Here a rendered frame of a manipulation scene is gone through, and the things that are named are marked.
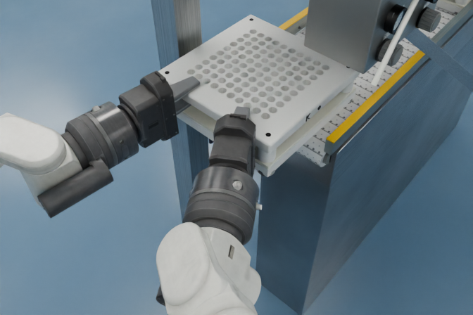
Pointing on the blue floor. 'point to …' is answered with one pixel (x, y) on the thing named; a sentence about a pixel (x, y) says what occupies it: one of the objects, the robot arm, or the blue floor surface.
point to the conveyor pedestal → (349, 195)
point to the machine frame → (188, 163)
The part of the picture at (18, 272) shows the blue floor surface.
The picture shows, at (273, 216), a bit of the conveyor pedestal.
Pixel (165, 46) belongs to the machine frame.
